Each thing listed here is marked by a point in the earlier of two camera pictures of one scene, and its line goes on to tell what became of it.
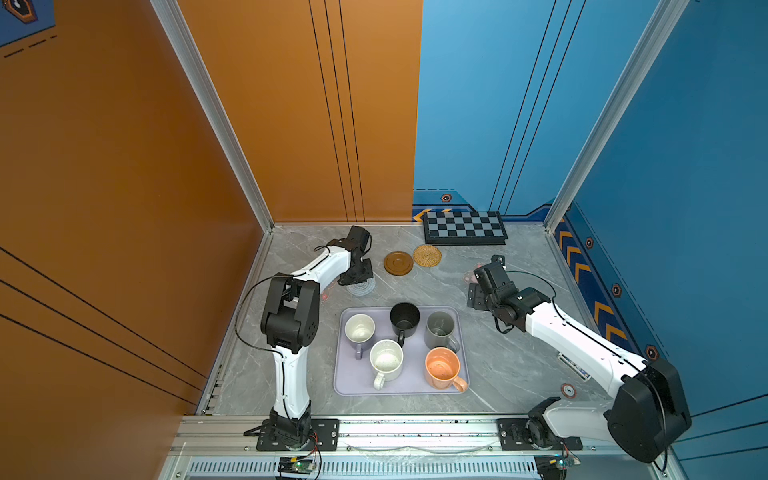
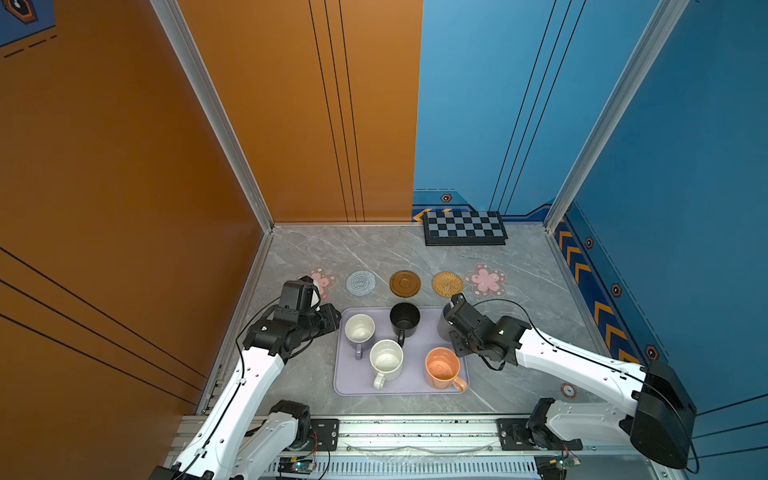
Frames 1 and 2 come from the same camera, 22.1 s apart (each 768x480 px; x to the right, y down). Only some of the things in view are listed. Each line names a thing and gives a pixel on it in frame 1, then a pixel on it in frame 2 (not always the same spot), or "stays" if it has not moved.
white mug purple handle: x=359 y=328 stays
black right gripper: x=474 y=296 to x=455 y=343
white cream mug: x=387 y=360 stays
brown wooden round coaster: x=398 y=263 to x=405 y=283
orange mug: x=441 y=368 stays
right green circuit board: x=554 y=466 stays
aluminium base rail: x=224 y=448 stays
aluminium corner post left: x=224 y=125 stays
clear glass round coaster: x=362 y=288 stays
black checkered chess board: x=464 y=228 stays
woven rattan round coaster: x=427 y=255 to x=447 y=284
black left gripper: x=366 y=273 to x=330 y=318
